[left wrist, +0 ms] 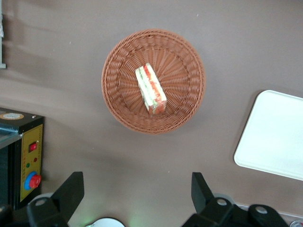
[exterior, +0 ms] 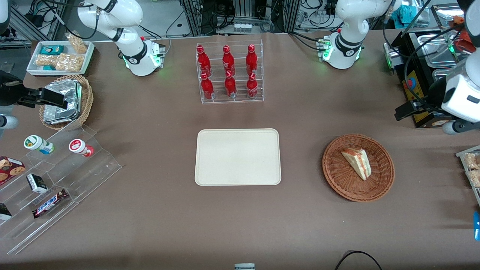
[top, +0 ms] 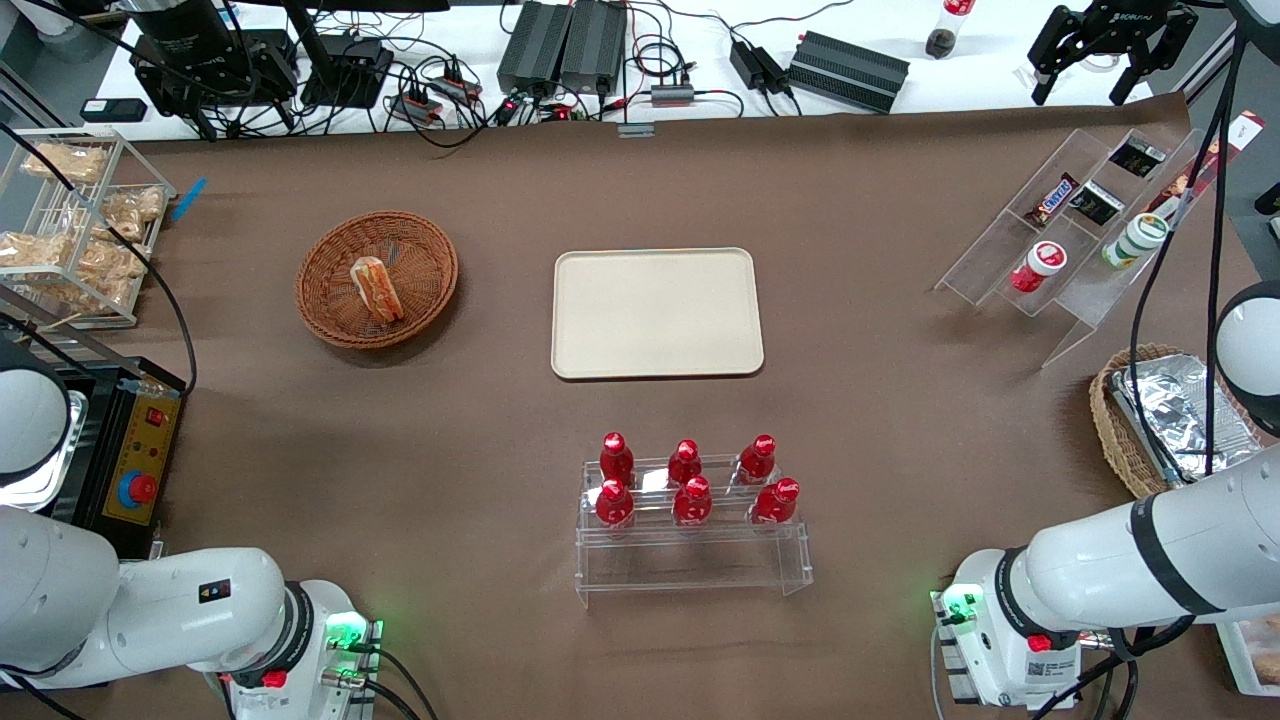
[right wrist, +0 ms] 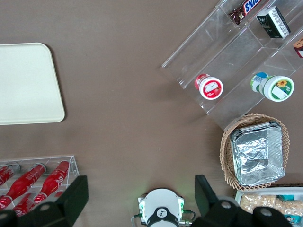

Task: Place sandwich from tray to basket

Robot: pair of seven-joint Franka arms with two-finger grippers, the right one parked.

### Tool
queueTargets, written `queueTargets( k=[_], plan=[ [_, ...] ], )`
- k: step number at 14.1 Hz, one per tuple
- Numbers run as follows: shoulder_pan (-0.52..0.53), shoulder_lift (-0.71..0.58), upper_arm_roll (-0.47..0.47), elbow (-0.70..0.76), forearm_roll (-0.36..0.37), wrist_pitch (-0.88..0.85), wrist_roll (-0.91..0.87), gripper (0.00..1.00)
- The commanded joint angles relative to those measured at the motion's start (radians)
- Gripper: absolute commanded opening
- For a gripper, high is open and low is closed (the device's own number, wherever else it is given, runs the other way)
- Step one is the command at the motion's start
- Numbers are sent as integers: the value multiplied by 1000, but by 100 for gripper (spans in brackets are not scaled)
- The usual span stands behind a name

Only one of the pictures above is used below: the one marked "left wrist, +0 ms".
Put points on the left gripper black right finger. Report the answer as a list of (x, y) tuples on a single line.
[(203, 196)]

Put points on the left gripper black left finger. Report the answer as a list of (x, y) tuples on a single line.
[(64, 196)]

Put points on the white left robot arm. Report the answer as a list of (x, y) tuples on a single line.
[(106, 223)]

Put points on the cream plastic tray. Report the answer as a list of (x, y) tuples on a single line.
[(272, 137)]

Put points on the brown round wicker basket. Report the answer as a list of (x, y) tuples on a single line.
[(180, 94)]

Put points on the tomato lettuce sandwich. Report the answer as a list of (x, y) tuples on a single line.
[(150, 89)]

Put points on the black yellow control box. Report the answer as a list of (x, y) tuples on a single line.
[(30, 146)]

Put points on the grey metal frame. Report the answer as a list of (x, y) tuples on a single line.
[(2, 47)]

